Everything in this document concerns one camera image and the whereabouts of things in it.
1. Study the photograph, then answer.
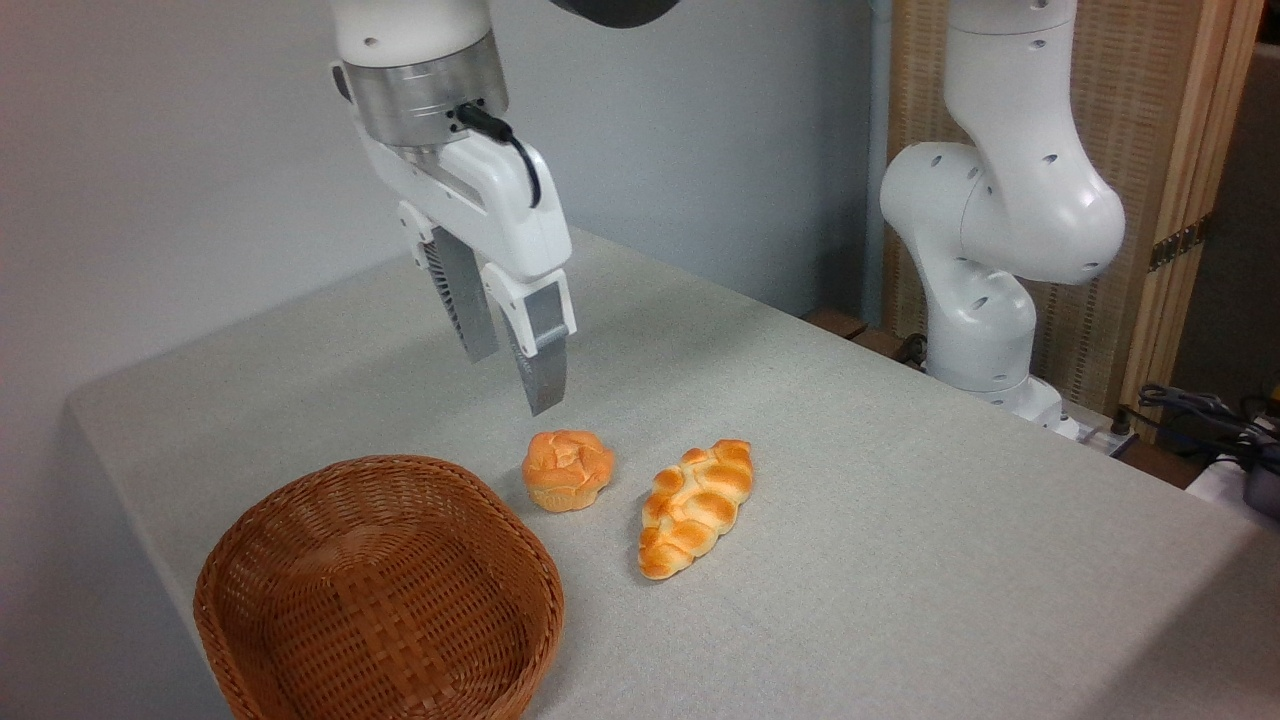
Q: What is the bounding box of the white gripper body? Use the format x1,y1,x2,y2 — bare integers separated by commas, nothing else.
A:
355,124,574,286

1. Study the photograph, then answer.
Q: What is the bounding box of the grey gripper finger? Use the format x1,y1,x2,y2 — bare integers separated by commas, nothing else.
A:
399,201,500,364
480,262,579,418

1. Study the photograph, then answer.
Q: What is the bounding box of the round orange bread roll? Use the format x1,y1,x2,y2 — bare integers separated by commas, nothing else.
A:
522,430,617,514

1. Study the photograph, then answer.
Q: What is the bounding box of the braided orange bread loaf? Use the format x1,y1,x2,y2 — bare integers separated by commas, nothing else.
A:
638,439,754,581

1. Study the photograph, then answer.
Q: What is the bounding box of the brown woven wicker basket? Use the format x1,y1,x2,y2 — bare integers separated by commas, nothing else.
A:
193,455,566,720

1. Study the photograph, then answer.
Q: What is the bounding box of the brown wooden board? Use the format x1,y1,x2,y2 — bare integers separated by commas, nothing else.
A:
800,307,926,369

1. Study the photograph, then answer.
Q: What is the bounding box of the grey tablecloth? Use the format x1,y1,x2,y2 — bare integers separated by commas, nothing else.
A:
65,225,1280,720

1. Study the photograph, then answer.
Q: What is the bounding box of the white power strip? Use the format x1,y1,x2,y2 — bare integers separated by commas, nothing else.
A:
1072,420,1141,458

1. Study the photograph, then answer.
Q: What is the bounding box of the wood and rattan folding screen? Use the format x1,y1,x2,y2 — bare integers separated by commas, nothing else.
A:
885,0,1267,433

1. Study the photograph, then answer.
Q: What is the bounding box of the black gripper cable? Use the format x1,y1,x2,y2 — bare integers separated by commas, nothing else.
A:
455,102,544,210

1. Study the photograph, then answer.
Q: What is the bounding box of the black cable bundle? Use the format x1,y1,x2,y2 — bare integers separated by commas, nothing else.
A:
1137,383,1280,473

